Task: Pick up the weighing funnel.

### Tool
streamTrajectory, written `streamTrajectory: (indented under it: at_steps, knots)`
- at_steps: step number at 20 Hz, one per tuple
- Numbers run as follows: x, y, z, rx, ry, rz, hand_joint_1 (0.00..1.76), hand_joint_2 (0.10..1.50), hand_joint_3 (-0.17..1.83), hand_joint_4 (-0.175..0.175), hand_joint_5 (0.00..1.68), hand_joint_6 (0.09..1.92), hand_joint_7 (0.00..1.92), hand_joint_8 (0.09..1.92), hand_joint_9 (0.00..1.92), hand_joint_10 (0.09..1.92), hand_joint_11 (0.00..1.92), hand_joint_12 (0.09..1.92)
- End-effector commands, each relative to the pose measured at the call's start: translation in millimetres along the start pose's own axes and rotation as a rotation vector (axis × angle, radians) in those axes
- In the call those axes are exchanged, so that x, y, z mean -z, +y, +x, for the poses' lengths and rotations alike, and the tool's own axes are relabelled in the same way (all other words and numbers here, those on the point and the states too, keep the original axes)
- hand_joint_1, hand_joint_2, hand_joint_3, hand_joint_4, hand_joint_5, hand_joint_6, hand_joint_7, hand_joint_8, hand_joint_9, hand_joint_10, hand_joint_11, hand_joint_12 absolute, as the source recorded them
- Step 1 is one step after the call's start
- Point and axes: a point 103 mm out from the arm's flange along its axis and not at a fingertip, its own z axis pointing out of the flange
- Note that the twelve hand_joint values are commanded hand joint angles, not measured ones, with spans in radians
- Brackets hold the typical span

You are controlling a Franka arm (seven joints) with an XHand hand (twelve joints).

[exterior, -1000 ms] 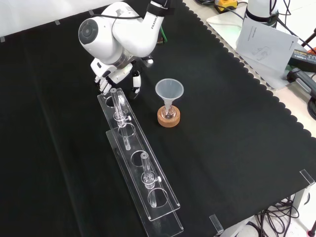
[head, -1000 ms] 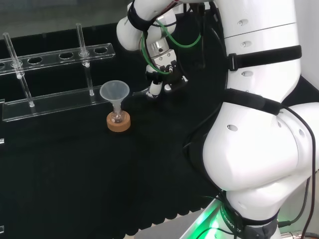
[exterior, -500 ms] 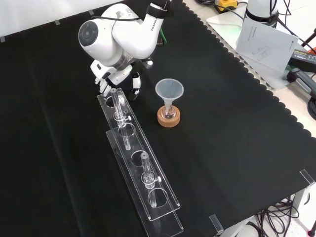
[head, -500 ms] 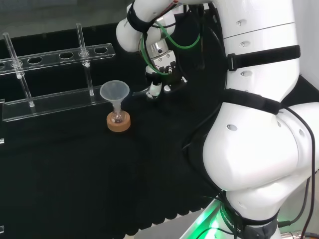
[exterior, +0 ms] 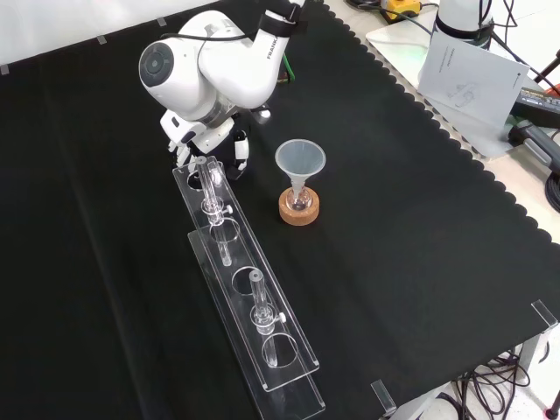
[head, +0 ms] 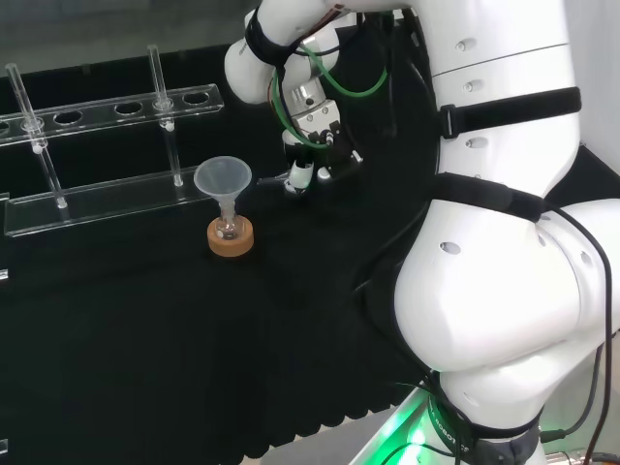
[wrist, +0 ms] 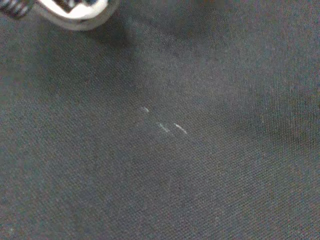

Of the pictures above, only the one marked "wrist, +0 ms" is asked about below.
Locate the black bench cloth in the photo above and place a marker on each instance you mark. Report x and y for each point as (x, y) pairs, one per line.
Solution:
(175, 187)

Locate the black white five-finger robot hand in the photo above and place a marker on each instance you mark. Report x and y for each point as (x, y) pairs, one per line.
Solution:
(75, 15)

